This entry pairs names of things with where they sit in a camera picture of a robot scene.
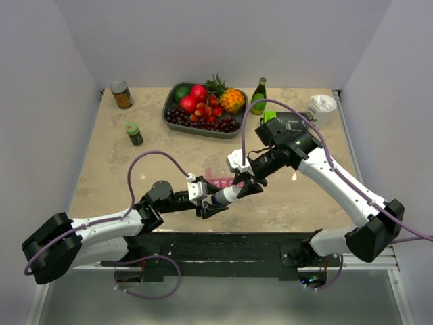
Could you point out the tin can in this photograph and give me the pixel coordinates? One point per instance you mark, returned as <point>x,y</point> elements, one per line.
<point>121,93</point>

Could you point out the green lime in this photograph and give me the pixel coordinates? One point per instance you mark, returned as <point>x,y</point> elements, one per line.
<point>180,93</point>

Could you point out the pink weekly pill organizer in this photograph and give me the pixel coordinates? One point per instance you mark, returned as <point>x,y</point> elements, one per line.
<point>219,177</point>

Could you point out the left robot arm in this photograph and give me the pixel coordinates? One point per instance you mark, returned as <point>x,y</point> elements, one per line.
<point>62,243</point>

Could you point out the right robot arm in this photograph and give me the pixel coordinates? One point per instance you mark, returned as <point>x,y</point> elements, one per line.
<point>375,220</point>

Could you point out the pineapple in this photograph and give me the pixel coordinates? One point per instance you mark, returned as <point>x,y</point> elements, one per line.
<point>232,100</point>

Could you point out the grey fruit tray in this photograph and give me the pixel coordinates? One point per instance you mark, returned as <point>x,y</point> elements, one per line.
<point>169,103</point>

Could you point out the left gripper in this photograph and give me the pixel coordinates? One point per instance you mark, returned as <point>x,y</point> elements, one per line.
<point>210,210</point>

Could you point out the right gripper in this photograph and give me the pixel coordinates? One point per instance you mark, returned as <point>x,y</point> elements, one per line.
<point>250,181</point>

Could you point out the green glass bottle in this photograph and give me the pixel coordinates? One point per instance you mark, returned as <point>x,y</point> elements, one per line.
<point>259,94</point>

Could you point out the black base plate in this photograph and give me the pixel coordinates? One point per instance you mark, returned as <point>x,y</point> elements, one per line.
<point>280,255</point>

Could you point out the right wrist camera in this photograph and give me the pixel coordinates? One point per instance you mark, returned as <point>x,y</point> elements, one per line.
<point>235,162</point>

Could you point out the white-capped pill bottle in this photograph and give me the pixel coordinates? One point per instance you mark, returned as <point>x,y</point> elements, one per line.
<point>226,196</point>

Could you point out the red pomegranate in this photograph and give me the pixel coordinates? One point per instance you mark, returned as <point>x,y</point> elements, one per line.
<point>199,93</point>

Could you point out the black and green box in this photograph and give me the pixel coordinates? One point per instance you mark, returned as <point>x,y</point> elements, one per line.
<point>291,120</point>

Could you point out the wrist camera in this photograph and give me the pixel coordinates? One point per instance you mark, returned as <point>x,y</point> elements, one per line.
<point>235,162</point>
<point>196,188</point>

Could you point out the green-lidded spice jar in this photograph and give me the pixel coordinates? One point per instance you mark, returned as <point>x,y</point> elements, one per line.
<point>134,133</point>

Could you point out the red apple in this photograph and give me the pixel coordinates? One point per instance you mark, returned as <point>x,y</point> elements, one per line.
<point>189,104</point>

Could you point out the dark grapes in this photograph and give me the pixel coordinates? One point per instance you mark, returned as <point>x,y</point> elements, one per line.
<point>177,116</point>

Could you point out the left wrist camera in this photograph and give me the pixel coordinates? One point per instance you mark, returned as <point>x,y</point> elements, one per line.
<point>196,188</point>

